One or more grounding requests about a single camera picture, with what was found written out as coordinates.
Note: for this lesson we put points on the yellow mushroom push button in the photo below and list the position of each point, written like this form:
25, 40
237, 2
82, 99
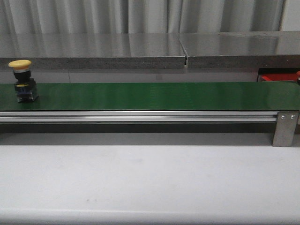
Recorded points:
25, 86

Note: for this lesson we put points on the red mushroom push button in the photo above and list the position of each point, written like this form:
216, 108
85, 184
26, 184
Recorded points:
298, 77

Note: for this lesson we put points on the left grey stone slab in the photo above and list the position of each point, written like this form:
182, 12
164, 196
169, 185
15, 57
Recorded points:
93, 51

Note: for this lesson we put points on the grey stone slab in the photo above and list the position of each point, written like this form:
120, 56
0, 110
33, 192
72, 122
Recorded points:
256, 49
93, 51

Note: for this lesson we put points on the red plastic tray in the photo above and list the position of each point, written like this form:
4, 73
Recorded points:
279, 77

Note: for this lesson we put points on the green conveyor belt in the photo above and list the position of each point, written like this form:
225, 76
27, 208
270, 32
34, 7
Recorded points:
202, 96

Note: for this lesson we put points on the right grey stone slab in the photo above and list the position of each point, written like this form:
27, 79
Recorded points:
256, 49

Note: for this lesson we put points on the grey pleated curtain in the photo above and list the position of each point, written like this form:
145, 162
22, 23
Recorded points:
139, 16

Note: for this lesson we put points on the steel conveyor support bracket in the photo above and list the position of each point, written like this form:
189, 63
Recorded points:
285, 128

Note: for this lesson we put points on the aluminium conveyor side rail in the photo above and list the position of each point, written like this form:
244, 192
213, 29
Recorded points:
138, 116

